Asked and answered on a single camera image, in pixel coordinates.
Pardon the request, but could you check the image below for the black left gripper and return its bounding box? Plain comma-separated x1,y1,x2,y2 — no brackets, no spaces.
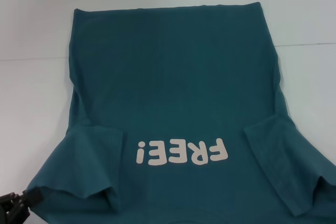
0,188,43,224

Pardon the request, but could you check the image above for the teal t-shirt with FREE print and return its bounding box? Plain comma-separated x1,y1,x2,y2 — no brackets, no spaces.
25,2,336,224

